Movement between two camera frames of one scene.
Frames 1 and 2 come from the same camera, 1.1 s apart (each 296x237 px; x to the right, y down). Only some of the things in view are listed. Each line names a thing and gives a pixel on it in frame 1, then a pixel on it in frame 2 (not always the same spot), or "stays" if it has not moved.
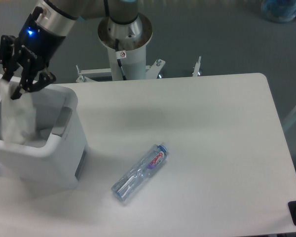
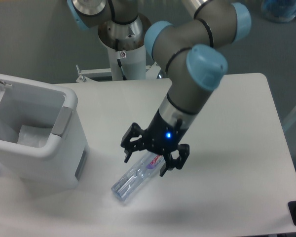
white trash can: (55, 158) stays
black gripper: (41, 42) → (163, 136)
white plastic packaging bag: (17, 111) → (33, 136)
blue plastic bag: (282, 11) stays
